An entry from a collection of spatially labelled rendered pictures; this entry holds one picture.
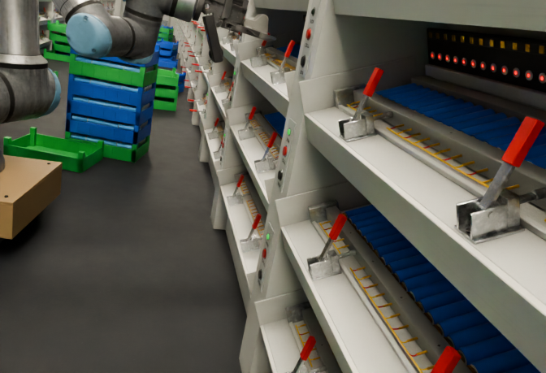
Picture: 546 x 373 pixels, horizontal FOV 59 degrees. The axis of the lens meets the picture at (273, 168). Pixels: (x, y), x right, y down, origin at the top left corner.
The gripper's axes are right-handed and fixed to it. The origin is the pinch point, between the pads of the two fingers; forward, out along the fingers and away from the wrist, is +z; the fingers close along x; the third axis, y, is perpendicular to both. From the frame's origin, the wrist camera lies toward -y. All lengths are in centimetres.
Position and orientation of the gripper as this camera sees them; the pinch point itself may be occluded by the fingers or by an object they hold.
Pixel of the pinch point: (270, 40)
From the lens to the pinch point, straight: 128.0
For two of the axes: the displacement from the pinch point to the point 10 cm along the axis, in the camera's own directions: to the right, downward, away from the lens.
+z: 9.3, 2.5, 2.9
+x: -2.0, -3.2, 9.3
